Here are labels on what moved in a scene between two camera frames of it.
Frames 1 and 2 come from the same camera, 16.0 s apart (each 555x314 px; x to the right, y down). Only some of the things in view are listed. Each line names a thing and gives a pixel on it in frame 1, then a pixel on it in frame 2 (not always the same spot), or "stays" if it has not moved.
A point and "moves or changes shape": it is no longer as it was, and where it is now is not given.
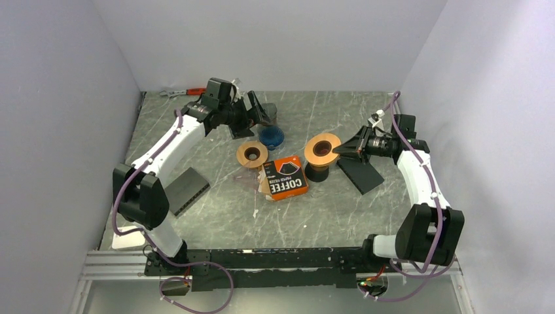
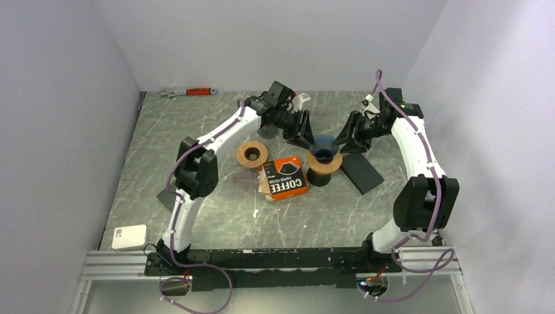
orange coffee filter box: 286,178 stays
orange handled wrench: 196,91 stays
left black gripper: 243,129 → 292,136
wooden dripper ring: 322,160 moves or changes shape
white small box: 129,239 stays
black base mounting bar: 267,267 stays
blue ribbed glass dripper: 271,136 → 324,148
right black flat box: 366,177 stays
